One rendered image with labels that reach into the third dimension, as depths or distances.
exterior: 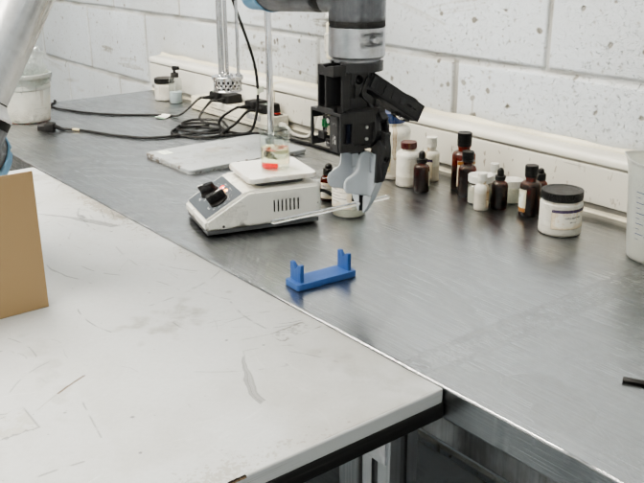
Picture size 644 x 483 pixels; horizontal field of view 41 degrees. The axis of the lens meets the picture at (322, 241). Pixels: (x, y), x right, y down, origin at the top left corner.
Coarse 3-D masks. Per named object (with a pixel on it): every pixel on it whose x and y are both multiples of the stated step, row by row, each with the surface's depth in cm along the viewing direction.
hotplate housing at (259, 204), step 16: (224, 176) 148; (256, 192) 139; (272, 192) 140; (288, 192) 141; (304, 192) 142; (192, 208) 145; (224, 208) 138; (240, 208) 139; (256, 208) 140; (272, 208) 141; (288, 208) 142; (304, 208) 143; (208, 224) 137; (224, 224) 138; (240, 224) 139; (256, 224) 141; (272, 224) 142
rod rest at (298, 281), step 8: (344, 256) 122; (296, 264) 118; (336, 264) 124; (344, 264) 122; (296, 272) 118; (312, 272) 121; (320, 272) 121; (328, 272) 121; (336, 272) 121; (344, 272) 121; (352, 272) 122; (288, 280) 119; (296, 280) 118; (304, 280) 118; (312, 280) 118; (320, 280) 119; (328, 280) 119; (336, 280) 120; (296, 288) 117; (304, 288) 117
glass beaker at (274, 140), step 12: (264, 132) 140; (276, 132) 138; (288, 132) 141; (264, 144) 140; (276, 144) 140; (288, 144) 142; (264, 156) 141; (276, 156) 140; (288, 156) 142; (264, 168) 142; (276, 168) 141; (288, 168) 143
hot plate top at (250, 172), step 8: (256, 160) 150; (296, 160) 150; (232, 168) 146; (240, 168) 145; (248, 168) 145; (256, 168) 145; (296, 168) 145; (304, 168) 145; (240, 176) 143; (248, 176) 140; (256, 176) 140; (264, 176) 140; (272, 176) 140; (280, 176) 140; (288, 176) 141; (296, 176) 141; (304, 176) 142; (312, 176) 142
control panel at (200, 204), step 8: (216, 184) 147; (224, 184) 145; (232, 192) 141; (240, 192) 139; (192, 200) 146; (200, 200) 145; (200, 208) 142; (208, 208) 141; (216, 208) 139; (208, 216) 138
